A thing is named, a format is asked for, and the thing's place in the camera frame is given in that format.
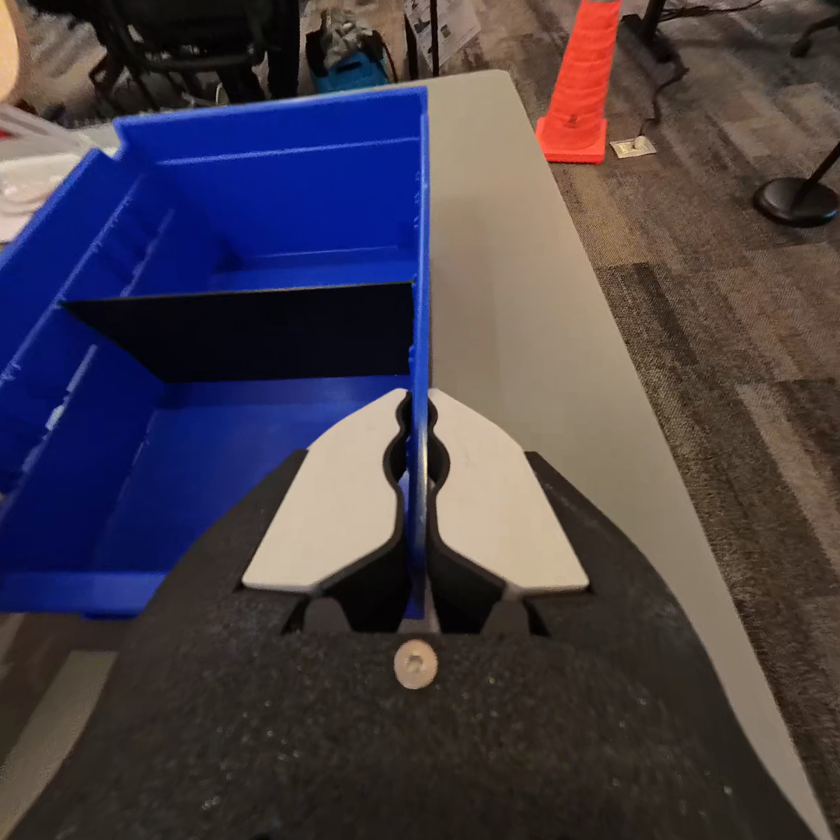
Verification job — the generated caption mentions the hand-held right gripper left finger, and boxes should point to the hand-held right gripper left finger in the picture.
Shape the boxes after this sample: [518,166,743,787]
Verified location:
[243,390,410,618]

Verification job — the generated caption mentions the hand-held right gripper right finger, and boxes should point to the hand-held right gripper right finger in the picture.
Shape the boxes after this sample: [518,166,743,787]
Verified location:
[423,388,590,618]

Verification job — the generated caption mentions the blue plastic bin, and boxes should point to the blue plastic bin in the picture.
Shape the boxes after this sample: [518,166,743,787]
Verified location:
[0,86,434,618]

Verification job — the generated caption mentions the grey desk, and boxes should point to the grey desk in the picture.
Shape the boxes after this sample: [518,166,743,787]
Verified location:
[0,69,834,840]

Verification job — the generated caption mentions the black round floor base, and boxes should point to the black round floor base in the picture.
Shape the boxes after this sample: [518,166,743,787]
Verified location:
[752,138,840,231]

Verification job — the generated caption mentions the orange traffic cone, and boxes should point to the orange traffic cone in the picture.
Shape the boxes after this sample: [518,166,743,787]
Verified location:
[535,0,624,165]

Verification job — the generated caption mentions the white folding stand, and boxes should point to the white folding stand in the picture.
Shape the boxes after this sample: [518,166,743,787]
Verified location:
[0,105,99,248]

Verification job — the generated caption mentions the blue floor bag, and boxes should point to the blue floor bag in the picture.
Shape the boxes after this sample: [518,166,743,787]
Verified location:
[306,11,399,95]

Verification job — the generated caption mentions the black office chair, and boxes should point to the black office chair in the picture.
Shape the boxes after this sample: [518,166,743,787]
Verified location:
[86,0,305,109]

